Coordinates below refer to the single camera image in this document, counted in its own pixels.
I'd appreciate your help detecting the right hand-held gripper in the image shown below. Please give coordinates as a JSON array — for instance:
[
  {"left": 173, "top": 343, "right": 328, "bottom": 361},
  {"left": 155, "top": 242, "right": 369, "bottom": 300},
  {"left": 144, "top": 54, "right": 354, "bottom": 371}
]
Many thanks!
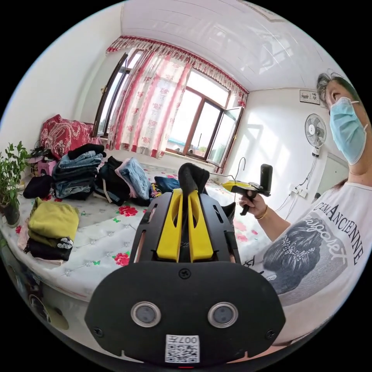
[{"left": 222, "top": 180, "right": 272, "bottom": 216}]

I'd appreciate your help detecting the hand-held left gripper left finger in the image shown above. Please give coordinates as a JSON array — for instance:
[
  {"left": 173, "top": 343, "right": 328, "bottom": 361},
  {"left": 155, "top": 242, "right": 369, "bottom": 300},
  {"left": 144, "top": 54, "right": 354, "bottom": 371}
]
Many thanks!
[{"left": 156, "top": 188, "right": 184, "bottom": 262}]

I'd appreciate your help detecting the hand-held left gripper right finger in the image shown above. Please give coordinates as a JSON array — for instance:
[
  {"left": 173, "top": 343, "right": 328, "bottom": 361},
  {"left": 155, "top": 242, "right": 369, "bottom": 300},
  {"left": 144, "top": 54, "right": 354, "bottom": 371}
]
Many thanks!
[{"left": 188, "top": 190, "right": 215, "bottom": 262}]

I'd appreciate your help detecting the gray long sleeve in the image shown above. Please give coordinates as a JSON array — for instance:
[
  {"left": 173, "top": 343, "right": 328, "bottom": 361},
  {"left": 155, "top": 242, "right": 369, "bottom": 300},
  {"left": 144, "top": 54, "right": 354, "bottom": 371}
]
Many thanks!
[{"left": 177, "top": 162, "right": 236, "bottom": 264}]

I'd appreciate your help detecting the person's right forearm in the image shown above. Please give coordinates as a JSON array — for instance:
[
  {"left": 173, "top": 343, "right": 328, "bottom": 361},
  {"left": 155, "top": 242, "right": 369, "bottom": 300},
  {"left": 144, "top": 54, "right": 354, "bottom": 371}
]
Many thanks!
[{"left": 257, "top": 205, "right": 292, "bottom": 242}]

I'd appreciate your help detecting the person's right hand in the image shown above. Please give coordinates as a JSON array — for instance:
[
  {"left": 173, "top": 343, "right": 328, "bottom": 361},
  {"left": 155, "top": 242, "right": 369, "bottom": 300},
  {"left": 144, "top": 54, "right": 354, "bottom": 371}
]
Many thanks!
[{"left": 239, "top": 194, "right": 269, "bottom": 220}]

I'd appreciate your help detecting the heaped pile of clothes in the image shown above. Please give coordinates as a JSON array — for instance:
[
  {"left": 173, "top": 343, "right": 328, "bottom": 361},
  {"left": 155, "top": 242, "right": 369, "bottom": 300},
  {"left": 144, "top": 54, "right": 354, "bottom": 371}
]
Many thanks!
[{"left": 95, "top": 156, "right": 181, "bottom": 207}]

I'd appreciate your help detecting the bed with flowered quilt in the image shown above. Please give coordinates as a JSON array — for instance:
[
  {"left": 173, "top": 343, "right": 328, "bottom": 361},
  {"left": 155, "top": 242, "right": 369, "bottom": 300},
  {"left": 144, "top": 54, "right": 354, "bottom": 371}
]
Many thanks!
[{"left": 0, "top": 157, "right": 280, "bottom": 306}]

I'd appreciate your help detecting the brown framed window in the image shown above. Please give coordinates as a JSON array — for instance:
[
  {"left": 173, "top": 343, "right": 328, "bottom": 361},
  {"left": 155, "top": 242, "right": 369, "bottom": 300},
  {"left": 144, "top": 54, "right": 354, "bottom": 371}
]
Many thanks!
[
  {"left": 165, "top": 69, "right": 245, "bottom": 176},
  {"left": 92, "top": 50, "right": 146, "bottom": 138}
]

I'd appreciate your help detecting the person's body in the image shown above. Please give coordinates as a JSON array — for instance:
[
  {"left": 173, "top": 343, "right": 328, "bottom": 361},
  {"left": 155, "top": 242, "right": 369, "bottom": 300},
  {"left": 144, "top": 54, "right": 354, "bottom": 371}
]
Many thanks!
[{"left": 241, "top": 69, "right": 371, "bottom": 347}]

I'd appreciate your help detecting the stacked pile of jeans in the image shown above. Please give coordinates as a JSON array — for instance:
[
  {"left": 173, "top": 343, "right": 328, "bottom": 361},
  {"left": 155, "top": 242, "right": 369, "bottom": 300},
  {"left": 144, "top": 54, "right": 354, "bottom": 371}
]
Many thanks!
[{"left": 51, "top": 143, "right": 107, "bottom": 201}]

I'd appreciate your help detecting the folded pile of clothes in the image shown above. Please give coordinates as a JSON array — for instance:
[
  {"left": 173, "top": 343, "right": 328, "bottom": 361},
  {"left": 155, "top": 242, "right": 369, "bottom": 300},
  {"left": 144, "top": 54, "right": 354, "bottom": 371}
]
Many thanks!
[{"left": 17, "top": 197, "right": 80, "bottom": 265}]

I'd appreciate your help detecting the red flowered curtain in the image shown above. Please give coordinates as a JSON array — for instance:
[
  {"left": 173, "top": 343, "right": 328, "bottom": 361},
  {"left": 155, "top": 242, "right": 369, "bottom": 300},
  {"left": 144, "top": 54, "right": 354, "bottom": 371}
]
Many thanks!
[{"left": 105, "top": 35, "right": 250, "bottom": 160}]

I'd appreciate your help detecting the pink stool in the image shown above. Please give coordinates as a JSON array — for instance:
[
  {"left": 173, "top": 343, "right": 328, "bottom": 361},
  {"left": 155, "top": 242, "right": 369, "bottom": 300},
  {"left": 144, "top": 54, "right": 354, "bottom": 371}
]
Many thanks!
[{"left": 30, "top": 157, "right": 59, "bottom": 177}]

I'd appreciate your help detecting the black garment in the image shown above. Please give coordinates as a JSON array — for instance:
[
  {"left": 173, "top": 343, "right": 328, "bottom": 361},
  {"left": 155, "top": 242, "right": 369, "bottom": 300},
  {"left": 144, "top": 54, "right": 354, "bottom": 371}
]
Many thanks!
[{"left": 23, "top": 175, "right": 55, "bottom": 200}]

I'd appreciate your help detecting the red patterned rolled blanket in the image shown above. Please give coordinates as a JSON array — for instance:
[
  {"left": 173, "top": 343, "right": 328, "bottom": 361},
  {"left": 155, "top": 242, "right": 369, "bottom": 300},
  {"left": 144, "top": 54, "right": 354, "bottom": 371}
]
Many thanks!
[{"left": 40, "top": 114, "right": 103, "bottom": 161}]

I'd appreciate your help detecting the green potted plant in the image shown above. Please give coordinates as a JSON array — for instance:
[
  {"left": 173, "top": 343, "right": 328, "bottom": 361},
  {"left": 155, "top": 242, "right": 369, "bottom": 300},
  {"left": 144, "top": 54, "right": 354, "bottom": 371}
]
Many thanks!
[{"left": 0, "top": 141, "right": 31, "bottom": 229}]

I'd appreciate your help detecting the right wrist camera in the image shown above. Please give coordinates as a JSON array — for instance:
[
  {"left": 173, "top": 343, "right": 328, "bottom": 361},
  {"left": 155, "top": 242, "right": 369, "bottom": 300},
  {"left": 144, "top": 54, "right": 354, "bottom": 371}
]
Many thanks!
[{"left": 260, "top": 164, "right": 272, "bottom": 198}]

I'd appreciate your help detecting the white wall socket with cables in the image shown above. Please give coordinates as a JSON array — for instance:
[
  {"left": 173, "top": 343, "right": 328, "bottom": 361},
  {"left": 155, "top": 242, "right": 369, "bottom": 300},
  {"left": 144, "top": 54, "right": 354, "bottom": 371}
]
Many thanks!
[{"left": 274, "top": 158, "right": 319, "bottom": 212}]

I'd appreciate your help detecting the white wall fan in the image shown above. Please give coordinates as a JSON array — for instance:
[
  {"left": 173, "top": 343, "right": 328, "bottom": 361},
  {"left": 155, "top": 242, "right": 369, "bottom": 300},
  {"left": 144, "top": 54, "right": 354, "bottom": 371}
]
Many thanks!
[{"left": 304, "top": 114, "right": 328, "bottom": 159}]

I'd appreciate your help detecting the framed wall picture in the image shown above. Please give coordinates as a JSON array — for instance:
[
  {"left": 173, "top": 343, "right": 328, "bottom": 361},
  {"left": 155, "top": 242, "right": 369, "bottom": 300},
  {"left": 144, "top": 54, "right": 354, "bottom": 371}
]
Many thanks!
[{"left": 299, "top": 89, "right": 320, "bottom": 105}]

